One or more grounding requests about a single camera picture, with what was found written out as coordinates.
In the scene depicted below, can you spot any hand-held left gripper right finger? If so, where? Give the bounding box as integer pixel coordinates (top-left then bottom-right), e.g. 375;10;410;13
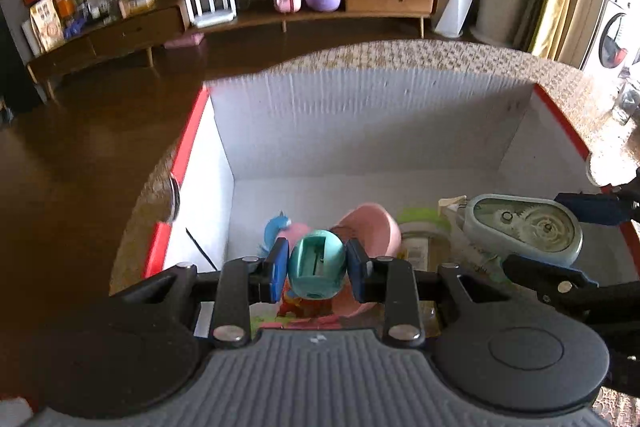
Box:
346;238;536;349

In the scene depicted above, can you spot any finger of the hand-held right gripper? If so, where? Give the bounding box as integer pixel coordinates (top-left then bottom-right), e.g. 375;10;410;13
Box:
501;253;640;323
554;179;640;226

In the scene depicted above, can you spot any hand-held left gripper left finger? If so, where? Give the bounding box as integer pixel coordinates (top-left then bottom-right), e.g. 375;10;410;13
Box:
110;237;292;349

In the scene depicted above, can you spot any teal pencil sharpener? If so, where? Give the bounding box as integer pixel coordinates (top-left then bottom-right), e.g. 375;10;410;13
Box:
287;229;347;300

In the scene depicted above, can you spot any red keychain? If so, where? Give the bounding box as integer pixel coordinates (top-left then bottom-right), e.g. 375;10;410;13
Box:
277;284;346;323

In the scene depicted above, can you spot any small pink toy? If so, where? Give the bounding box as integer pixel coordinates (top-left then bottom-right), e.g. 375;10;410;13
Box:
284;222;313;253

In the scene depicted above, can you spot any white and blue toy figure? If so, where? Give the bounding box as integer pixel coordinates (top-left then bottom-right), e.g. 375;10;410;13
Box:
260;210;293;258

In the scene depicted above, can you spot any pink heart-shaped bowl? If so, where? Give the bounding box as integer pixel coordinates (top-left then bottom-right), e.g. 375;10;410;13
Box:
327;203;402;318

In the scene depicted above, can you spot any green correction tape dispenser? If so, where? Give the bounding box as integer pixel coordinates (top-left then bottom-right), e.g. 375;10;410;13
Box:
462;193;583;267

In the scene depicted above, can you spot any clear jar with green lid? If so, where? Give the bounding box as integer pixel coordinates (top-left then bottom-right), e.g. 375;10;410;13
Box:
397;206;453;275

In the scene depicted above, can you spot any small yellow box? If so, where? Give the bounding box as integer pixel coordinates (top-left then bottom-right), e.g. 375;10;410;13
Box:
419;301;442;339

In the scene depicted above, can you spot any red cardboard box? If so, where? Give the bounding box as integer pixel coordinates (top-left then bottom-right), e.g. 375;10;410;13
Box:
144;69;640;343

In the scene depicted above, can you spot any clear drinking glass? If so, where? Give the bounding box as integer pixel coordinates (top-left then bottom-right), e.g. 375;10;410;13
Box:
611;79;640;126

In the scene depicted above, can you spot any white washing machine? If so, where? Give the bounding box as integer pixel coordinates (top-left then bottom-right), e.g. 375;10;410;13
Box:
582;0;640;82

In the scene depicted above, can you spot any flat pink box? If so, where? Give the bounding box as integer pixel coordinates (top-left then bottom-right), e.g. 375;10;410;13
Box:
164;33;206;49

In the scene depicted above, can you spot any white router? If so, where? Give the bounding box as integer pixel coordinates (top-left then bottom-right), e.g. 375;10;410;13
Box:
184;0;238;29

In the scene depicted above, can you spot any printed snack box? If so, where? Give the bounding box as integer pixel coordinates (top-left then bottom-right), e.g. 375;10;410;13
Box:
29;0;66;54

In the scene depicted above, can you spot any black cabinet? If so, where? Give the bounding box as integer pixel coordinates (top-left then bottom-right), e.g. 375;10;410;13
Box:
0;0;48;112

